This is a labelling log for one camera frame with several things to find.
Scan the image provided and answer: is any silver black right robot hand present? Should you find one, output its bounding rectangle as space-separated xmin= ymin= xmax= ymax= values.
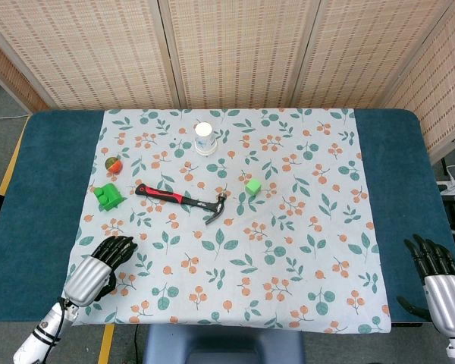
xmin=396 ymin=234 xmax=455 ymax=338

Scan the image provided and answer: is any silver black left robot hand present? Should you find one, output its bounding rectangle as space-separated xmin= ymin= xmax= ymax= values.
xmin=63 ymin=235 xmax=139 ymax=308

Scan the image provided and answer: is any green plastic toy block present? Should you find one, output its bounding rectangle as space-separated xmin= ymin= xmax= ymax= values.
xmin=93 ymin=182 xmax=127 ymax=213

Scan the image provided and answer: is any orange green toy ball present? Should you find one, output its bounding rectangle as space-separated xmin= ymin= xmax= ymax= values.
xmin=105 ymin=155 xmax=124 ymax=175

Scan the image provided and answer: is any red black claw hammer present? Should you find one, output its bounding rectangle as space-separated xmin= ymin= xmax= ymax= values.
xmin=134 ymin=183 xmax=230 ymax=226

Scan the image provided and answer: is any floral print tablecloth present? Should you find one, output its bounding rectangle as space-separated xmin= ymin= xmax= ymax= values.
xmin=65 ymin=108 xmax=393 ymax=335

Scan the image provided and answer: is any white paper cup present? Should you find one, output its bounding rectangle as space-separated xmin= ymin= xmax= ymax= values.
xmin=193 ymin=121 xmax=218 ymax=157

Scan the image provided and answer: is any light green cube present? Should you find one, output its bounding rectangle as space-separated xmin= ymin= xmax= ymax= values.
xmin=244 ymin=178 xmax=262 ymax=197

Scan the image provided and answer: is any woven folding screen panel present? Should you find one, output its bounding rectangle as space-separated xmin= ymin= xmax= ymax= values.
xmin=0 ymin=0 xmax=180 ymax=111
xmin=290 ymin=0 xmax=455 ymax=110
xmin=158 ymin=0 xmax=322 ymax=110
xmin=381 ymin=0 xmax=455 ymax=165
xmin=0 ymin=30 xmax=51 ymax=115

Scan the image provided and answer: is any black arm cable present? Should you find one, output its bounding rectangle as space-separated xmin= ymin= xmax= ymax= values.
xmin=51 ymin=297 xmax=70 ymax=348

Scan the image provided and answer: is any white floor cable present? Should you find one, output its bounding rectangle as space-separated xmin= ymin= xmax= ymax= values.
xmin=0 ymin=112 xmax=32 ymax=124

